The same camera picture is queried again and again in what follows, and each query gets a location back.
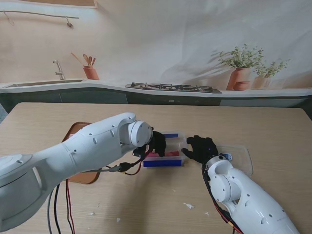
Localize clear plastic container blue tape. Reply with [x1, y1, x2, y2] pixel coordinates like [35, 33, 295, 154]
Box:
[142, 131, 188, 168]

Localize brown wooden tray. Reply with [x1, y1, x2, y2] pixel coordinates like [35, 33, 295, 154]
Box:
[62, 121, 99, 185]

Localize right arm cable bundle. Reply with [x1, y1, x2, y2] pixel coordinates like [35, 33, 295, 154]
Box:
[201, 163, 244, 234]

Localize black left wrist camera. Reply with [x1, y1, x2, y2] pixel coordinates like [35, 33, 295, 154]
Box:
[133, 146, 147, 158]

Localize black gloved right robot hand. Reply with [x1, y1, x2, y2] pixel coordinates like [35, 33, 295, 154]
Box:
[181, 135, 217, 164]

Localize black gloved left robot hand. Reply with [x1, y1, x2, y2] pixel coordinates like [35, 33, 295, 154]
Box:
[150, 131, 168, 157]

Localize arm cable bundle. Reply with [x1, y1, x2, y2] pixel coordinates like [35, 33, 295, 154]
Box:
[47, 143, 153, 234]
[201, 163, 244, 234]

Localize raw bacon slices stack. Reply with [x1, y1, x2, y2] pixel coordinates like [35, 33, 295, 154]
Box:
[148, 150, 180, 158]

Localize clear lid with blue label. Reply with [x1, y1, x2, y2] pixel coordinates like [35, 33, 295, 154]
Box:
[216, 144, 254, 176]

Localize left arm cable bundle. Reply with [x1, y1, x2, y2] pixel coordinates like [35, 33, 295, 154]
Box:
[47, 143, 153, 234]

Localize printed kitchen backdrop cloth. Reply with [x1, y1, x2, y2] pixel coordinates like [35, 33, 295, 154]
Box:
[0, 0, 312, 109]

